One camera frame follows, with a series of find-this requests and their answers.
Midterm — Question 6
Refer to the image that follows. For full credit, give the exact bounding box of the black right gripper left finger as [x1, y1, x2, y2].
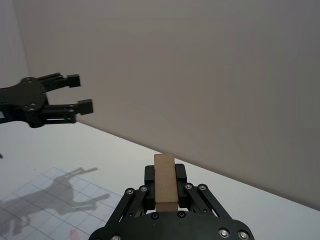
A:
[107, 164, 157, 226]

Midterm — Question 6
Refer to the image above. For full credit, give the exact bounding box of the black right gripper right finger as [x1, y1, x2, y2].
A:
[174, 163, 234, 221]

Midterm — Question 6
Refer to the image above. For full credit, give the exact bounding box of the tan wooden block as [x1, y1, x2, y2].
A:
[153, 153, 180, 213]

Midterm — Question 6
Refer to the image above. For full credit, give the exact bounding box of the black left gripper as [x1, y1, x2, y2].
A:
[0, 72, 94, 129]

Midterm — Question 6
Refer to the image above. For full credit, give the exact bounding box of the white gridded mat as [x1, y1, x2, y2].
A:
[0, 166, 123, 240]

